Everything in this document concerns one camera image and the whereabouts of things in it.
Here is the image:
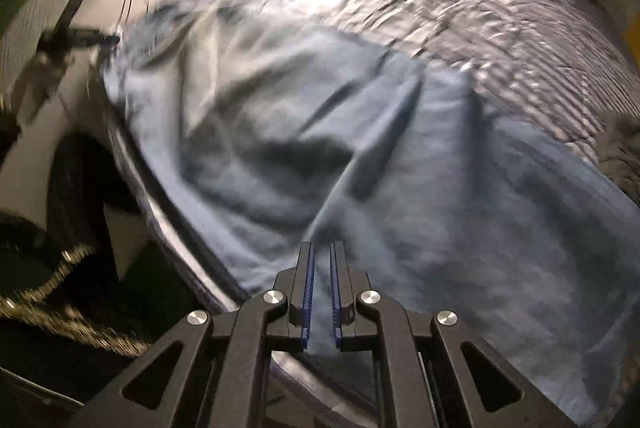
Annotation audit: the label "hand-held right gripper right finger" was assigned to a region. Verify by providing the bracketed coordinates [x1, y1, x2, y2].
[330, 241, 578, 428]

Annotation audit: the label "light blue jeans pants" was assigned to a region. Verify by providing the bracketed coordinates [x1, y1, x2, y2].
[102, 3, 640, 428]

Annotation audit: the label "dark patterned cloth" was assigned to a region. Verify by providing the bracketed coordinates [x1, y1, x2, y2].
[0, 213, 166, 359]

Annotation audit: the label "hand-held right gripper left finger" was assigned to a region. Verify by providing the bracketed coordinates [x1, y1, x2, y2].
[67, 242, 316, 428]

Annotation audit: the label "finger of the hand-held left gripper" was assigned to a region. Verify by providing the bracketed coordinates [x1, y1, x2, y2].
[37, 0, 121, 59]

